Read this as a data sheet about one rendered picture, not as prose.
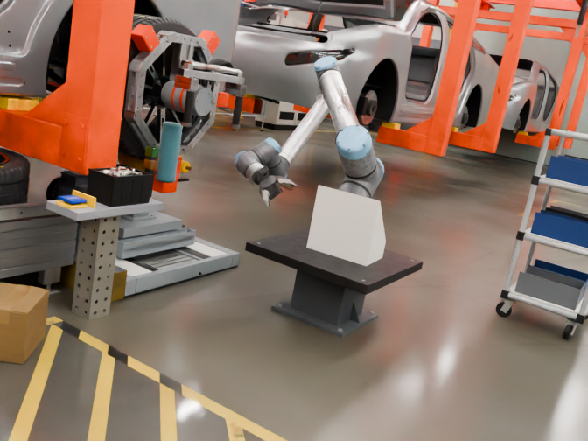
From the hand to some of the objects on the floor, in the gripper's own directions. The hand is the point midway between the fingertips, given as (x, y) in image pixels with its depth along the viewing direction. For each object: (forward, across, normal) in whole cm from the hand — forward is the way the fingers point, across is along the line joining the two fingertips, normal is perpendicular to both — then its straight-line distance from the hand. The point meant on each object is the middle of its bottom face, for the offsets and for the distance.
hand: (282, 195), depth 267 cm
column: (-5, +90, +6) cm, 91 cm away
